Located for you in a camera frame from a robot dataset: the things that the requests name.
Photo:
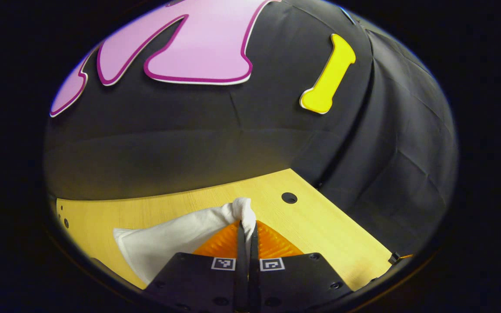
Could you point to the small black clamp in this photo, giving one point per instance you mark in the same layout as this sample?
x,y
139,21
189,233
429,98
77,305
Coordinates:
x,y
393,258

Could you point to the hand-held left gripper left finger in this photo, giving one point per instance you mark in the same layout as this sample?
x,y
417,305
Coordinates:
x,y
202,282

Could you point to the black backdrop cloth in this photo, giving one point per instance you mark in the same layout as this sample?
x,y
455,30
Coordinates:
x,y
189,148

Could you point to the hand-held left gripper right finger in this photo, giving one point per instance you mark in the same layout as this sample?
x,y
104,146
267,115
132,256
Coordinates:
x,y
298,282

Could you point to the white jeans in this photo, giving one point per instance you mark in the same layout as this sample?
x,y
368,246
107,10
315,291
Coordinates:
x,y
168,248

